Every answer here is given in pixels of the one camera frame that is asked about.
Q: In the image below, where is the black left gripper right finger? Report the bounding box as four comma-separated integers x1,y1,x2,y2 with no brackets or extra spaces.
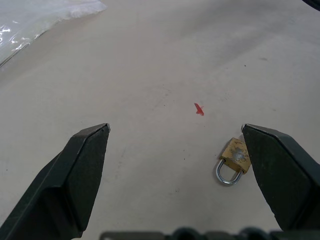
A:
240,123,320,231

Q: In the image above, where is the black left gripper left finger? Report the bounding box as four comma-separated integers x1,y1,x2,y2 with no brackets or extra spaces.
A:
0,122,112,240

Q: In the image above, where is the brass padlock with steel shackle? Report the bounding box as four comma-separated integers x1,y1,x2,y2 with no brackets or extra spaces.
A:
215,137,252,187

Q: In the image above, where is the red tape mark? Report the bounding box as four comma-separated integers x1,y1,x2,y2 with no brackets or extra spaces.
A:
193,102,205,117

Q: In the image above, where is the clear plastic sheet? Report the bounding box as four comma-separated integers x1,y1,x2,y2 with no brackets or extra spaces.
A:
0,0,108,68

